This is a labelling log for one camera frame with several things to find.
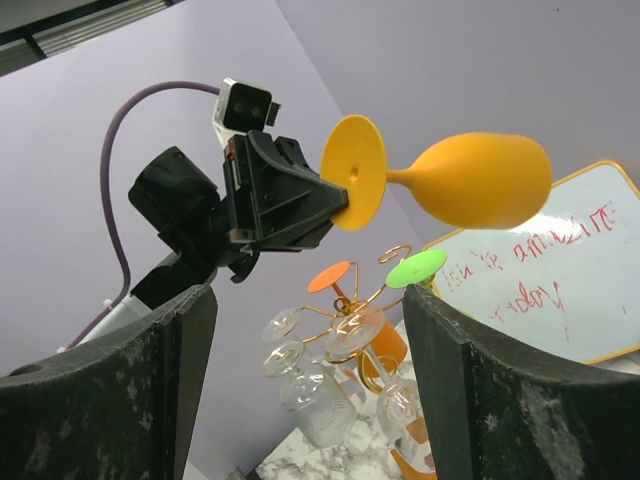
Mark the clear glass hanging on rack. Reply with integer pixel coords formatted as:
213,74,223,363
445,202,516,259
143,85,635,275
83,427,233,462
325,308,436,479

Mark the green plastic wine glass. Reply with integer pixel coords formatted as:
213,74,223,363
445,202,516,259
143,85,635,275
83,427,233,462
385,249,447,293

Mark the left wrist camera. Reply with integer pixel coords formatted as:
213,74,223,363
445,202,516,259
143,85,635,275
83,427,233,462
212,77,281,149

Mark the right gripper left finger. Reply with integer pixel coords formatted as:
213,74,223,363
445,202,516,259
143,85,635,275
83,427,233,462
1,286,218,479

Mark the gold wire glass rack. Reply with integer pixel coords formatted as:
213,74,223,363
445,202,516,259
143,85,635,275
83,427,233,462
289,243,416,471

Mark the white board yellow frame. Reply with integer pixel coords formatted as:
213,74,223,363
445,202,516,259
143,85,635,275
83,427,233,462
428,161,639,363

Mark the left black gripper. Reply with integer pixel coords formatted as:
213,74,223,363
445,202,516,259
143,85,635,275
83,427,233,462
223,131,349,283

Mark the orange plastic wine glass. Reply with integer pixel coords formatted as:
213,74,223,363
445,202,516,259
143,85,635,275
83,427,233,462
307,261,408,373

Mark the yellow plastic wine glass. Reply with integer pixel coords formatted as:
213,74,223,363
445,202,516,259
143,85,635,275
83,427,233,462
320,115,552,231

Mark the clear ribbed goblet glass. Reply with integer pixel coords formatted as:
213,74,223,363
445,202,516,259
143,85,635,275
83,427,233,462
263,340,366,449

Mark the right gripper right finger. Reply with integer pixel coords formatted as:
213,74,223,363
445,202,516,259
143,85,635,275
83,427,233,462
403,285,639,479

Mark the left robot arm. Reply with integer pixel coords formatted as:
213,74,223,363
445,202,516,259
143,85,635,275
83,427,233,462
79,130,349,341

